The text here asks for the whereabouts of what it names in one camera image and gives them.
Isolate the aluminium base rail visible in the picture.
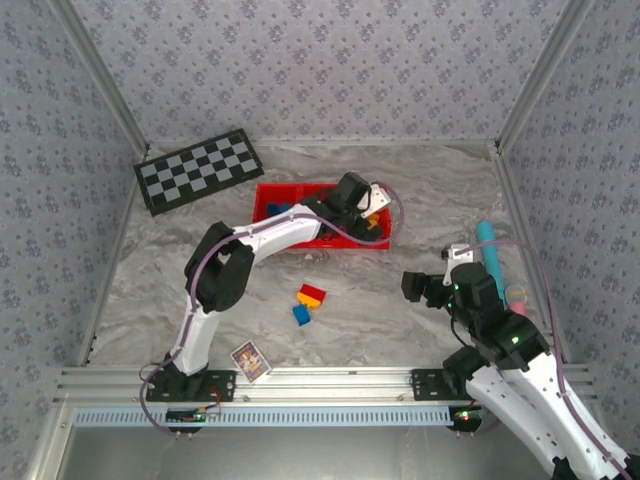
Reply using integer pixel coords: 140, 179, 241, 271
54, 366, 594, 404

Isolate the aluminium frame post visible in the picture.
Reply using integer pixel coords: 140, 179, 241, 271
494, 0, 599, 151
49, 0, 151, 154

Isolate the light blue slotted cable duct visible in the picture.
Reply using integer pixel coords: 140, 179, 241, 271
73, 405, 484, 428

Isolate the red lego brick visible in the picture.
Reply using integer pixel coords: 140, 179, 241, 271
298, 283, 327, 305

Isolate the pink cylindrical toy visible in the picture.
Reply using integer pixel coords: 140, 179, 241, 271
503, 283, 529, 317

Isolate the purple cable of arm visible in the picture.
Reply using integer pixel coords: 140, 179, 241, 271
452, 239, 636, 474
138, 182, 405, 437

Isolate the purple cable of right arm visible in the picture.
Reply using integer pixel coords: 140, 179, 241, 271
452, 239, 636, 474

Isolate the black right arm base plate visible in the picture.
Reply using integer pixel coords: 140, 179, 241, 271
410, 368, 474, 401

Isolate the teal cylinder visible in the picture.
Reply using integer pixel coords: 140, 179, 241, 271
475, 221, 507, 301

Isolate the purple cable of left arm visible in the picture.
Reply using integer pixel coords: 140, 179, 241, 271
138, 182, 405, 437

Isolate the black and grey checkerboard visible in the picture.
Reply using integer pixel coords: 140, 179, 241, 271
133, 128, 265, 217

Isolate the small circuit board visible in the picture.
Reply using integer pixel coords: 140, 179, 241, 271
449, 407, 490, 427
166, 407, 222, 425

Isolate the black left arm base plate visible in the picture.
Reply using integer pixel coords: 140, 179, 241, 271
144, 368, 237, 404

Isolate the printed playing card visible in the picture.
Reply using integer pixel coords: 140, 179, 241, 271
229, 339, 273, 385

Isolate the aluminium table edge rail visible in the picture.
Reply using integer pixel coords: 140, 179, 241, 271
77, 144, 151, 369
491, 143, 569, 366

